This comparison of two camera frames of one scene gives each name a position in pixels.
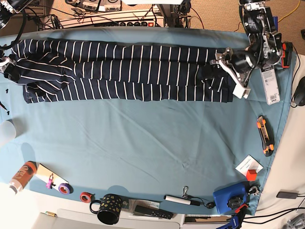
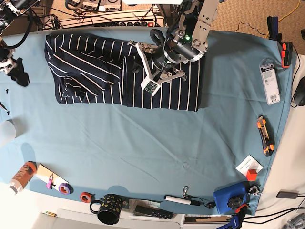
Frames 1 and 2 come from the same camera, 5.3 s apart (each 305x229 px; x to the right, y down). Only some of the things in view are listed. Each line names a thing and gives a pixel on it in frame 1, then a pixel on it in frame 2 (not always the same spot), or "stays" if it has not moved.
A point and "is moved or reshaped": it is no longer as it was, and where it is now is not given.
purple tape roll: x=66 y=188 stays
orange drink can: x=23 y=177 stays
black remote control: x=148 y=211 stays
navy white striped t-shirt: x=66 y=70 is moved or reshaped
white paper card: x=249 y=163 stays
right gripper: x=240 y=62 to x=158 y=70
